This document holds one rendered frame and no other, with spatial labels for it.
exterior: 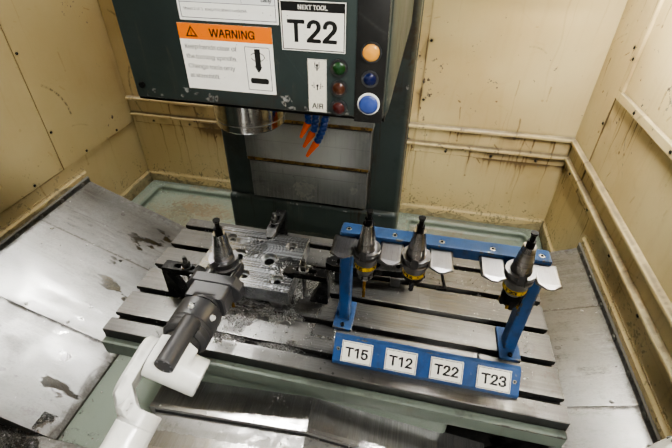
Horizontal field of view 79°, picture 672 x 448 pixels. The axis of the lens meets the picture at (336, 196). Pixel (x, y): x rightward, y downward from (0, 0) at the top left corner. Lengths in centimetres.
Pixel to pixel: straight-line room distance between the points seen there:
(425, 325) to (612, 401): 49
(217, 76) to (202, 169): 155
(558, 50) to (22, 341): 204
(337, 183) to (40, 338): 109
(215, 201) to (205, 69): 155
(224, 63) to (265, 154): 86
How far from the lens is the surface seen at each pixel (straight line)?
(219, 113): 93
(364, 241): 90
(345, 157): 146
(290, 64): 68
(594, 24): 176
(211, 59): 73
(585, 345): 145
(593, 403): 135
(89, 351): 164
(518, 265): 94
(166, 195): 237
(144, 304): 136
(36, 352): 165
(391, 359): 110
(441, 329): 123
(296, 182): 158
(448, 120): 180
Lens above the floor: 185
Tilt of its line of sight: 35 degrees down
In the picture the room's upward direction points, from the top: straight up
